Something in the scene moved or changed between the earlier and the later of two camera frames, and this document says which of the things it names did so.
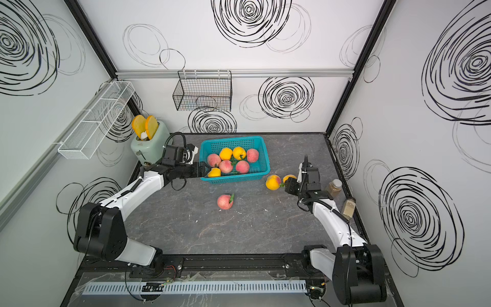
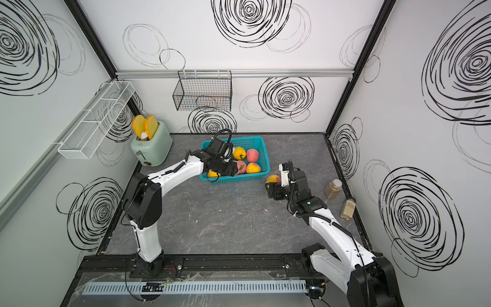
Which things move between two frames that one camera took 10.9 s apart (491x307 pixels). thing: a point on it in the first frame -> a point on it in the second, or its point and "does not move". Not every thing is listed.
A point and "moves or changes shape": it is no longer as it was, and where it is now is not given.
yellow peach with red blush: [273, 182] does not move
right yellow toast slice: [151, 125] does not move
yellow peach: [286, 176] moves or changes shape
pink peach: [252, 155] does not move
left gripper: [201, 168] -> [231, 170]
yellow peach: [215, 172] does not move
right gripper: [290, 185] -> [276, 188]
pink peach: [242, 167] does not move
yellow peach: [239, 153] does not move
